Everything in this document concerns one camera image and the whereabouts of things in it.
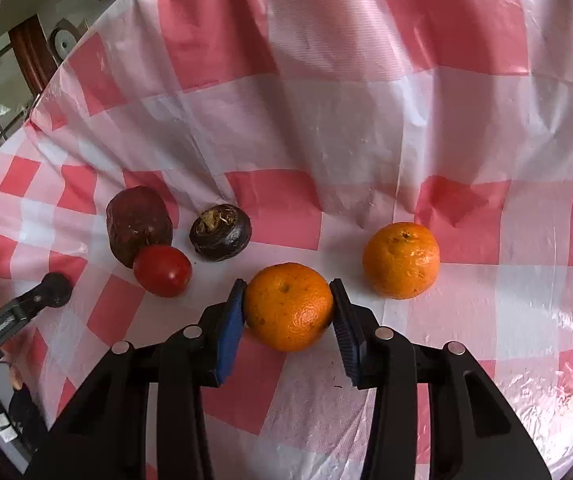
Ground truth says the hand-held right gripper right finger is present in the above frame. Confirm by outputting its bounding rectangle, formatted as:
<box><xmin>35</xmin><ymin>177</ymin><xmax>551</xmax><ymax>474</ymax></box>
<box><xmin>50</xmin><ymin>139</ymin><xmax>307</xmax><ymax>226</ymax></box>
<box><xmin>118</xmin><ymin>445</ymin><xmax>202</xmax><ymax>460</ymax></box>
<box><xmin>329</xmin><ymin>278</ymin><xmax>552</xmax><ymax>480</ymax></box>

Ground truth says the red tomato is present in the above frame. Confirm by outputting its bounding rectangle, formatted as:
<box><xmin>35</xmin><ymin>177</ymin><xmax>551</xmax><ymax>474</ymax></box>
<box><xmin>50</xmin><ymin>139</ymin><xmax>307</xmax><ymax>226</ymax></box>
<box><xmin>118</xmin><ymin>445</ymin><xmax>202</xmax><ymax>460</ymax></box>
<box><xmin>133</xmin><ymin>245</ymin><xmax>193</xmax><ymax>298</ymax></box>

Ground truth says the red white checkered tablecloth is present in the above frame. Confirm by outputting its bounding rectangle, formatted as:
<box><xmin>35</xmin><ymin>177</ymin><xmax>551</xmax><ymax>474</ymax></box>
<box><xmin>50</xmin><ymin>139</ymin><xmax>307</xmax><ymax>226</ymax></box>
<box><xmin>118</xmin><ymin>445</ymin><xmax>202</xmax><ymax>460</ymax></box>
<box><xmin>0</xmin><ymin>0</ymin><xmax>573</xmax><ymax>480</ymax></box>

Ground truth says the orange mandarin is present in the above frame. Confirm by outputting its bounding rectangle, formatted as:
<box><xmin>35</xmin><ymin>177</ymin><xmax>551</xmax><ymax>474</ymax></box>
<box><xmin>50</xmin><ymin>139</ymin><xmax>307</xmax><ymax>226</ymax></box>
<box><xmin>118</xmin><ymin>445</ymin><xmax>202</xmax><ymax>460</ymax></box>
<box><xmin>244</xmin><ymin>262</ymin><xmax>335</xmax><ymax>352</ymax></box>
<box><xmin>363</xmin><ymin>221</ymin><xmax>441</xmax><ymax>301</ymax></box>

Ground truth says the brown wooden frame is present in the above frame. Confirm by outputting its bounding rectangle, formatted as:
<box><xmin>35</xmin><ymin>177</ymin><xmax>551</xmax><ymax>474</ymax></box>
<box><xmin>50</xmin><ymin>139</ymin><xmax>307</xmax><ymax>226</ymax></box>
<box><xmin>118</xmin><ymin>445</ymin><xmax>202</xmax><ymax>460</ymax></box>
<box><xmin>9</xmin><ymin>15</ymin><xmax>63</xmax><ymax>97</ymax></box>

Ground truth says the dark brown water chestnut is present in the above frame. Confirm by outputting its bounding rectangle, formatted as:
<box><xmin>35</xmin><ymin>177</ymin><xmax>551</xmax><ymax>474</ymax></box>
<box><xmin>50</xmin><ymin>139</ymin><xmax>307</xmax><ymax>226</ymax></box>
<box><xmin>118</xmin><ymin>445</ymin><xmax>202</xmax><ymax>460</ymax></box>
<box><xmin>189</xmin><ymin>203</ymin><xmax>252</xmax><ymax>262</ymax></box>

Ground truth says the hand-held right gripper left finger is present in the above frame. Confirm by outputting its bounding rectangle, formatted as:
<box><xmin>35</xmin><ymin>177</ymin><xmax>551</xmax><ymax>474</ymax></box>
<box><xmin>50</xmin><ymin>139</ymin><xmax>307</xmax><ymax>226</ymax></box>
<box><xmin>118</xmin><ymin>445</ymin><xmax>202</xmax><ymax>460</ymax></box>
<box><xmin>25</xmin><ymin>278</ymin><xmax>248</xmax><ymax>480</ymax></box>

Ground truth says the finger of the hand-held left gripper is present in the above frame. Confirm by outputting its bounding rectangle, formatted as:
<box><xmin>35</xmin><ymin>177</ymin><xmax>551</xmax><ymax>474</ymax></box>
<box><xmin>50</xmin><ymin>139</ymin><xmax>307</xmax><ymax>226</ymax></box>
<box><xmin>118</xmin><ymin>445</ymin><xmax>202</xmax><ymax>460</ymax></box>
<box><xmin>0</xmin><ymin>272</ymin><xmax>74</xmax><ymax>361</ymax></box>

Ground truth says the round grey disc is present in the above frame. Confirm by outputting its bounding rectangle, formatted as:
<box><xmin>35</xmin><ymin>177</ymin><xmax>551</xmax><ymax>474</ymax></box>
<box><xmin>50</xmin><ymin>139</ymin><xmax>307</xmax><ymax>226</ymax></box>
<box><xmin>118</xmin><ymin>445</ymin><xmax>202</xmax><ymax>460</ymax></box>
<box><xmin>49</xmin><ymin>25</ymin><xmax>82</xmax><ymax>61</ymax></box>

